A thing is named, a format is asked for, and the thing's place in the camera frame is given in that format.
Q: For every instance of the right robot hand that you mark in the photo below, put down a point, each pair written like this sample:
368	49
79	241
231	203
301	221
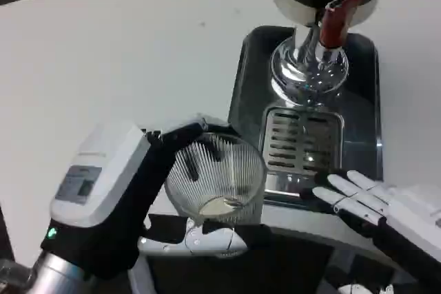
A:
396	215

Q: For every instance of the left silver robot forearm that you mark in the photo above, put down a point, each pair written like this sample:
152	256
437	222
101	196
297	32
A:
51	275

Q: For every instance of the steel drip tray with grid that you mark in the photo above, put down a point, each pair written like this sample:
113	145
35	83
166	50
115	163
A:
286	135

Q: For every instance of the large steel tray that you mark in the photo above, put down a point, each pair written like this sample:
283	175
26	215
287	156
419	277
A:
251	77

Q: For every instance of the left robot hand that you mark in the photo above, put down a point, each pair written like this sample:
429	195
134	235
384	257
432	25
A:
103	197

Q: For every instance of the red dispenser tap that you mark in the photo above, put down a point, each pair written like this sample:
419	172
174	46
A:
332	27

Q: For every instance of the clear ribbed glass cup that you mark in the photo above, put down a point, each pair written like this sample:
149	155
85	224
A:
224	173

